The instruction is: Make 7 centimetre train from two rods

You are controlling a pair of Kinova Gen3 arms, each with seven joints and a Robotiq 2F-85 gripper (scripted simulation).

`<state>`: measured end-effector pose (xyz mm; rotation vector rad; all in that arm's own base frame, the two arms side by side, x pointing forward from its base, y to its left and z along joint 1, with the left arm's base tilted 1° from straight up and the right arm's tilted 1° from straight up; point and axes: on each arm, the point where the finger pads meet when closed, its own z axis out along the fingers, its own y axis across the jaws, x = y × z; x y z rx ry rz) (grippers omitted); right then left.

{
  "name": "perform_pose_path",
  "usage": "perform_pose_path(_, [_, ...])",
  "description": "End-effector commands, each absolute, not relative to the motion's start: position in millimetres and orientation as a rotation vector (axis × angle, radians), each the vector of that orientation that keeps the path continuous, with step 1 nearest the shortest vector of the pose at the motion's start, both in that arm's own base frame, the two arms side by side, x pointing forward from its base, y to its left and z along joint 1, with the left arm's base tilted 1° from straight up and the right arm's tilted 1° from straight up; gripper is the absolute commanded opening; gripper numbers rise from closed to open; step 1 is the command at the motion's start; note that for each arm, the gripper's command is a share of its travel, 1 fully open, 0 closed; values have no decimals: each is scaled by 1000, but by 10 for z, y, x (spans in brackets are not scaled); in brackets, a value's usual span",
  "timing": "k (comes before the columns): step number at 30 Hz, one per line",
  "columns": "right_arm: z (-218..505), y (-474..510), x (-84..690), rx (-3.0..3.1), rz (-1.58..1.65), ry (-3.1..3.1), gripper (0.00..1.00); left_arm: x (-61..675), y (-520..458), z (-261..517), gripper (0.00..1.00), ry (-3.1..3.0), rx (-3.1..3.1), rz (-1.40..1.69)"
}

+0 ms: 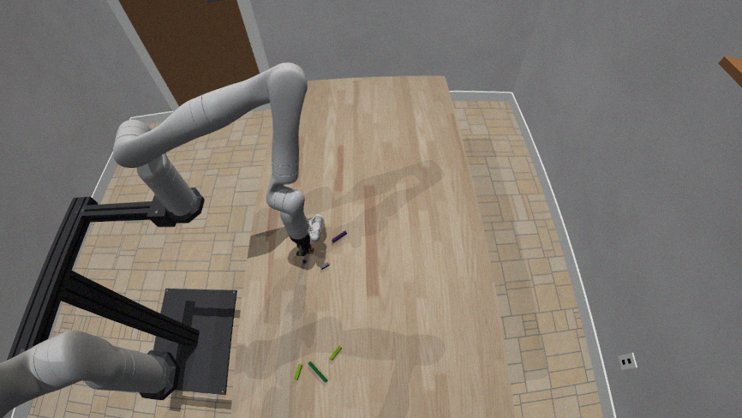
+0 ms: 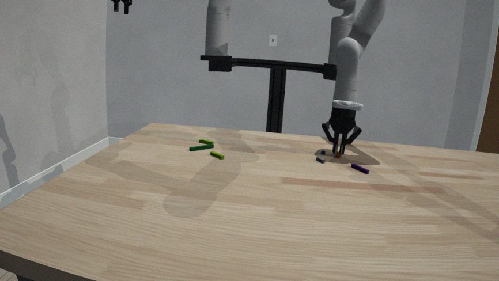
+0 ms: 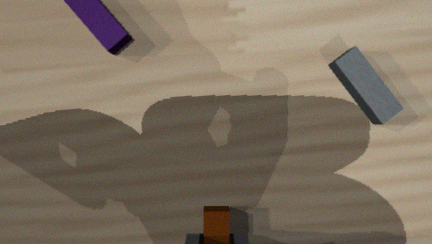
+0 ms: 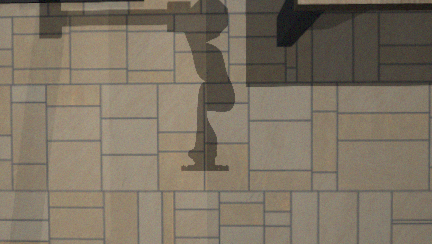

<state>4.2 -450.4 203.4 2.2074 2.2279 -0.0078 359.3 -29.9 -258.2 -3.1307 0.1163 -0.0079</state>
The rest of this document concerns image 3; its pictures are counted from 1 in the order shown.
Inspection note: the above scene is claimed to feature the purple rod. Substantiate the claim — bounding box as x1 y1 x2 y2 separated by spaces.
64 0 132 55

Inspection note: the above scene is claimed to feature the orange rectangular rod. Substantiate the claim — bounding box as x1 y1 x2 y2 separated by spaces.
203 206 230 244

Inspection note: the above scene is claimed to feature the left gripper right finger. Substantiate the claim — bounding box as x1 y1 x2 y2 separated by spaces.
229 234 249 244

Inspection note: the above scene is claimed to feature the grey rectangular block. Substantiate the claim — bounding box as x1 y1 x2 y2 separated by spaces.
328 46 404 125

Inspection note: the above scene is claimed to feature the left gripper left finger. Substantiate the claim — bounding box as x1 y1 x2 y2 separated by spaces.
185 234 204 244

